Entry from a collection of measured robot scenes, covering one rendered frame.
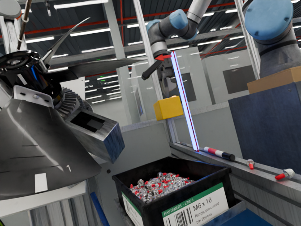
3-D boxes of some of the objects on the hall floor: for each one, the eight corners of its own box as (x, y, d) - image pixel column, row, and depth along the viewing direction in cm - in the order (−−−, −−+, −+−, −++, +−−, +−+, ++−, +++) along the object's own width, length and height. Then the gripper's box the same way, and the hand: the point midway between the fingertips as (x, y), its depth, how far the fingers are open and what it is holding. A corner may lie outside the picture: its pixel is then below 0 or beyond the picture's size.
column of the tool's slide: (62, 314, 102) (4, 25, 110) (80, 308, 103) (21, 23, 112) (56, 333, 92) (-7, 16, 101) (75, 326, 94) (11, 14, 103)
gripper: (173, 48, 79) (184, 93, 78) (168, 56, 87) (178, 96, 87) (154, 51, 77) (165, 97, 76) (152, 58, 86) (161, 100, 85)
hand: (165, 95), depth 81 cm, fingers closed
